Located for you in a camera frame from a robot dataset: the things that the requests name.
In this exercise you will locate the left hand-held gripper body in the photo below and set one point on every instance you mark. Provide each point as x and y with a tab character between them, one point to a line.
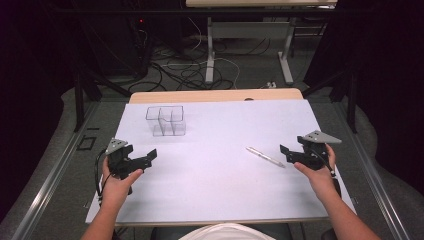
120	163

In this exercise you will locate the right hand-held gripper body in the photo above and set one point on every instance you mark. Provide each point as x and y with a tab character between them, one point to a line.
315	153

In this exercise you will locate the clear pen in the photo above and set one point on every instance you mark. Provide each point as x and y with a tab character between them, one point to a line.
265	156

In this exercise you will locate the clear acrylic organizer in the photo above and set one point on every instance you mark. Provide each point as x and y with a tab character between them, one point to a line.
166	121

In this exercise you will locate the person's left hand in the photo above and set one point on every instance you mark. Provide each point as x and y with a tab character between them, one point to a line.
115	190

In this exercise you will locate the person's right hand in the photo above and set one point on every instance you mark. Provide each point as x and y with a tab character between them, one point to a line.
323	181

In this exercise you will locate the black metal stand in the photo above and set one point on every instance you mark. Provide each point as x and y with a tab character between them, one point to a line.
79	100
351	100

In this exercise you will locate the white power plug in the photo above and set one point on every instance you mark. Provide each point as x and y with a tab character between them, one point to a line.
271	85

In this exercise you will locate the white table mat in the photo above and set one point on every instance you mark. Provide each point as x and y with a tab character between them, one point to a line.
216	190

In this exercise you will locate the person's white shirt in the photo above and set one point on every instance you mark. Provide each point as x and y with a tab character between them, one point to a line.
226	233

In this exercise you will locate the black computer tower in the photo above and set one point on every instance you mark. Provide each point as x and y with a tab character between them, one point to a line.
140	43

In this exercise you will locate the white-legged desk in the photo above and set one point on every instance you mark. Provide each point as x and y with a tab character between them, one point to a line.
210	50

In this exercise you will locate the aluminium floor rail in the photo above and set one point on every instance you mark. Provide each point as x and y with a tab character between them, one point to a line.
50	186
376	186

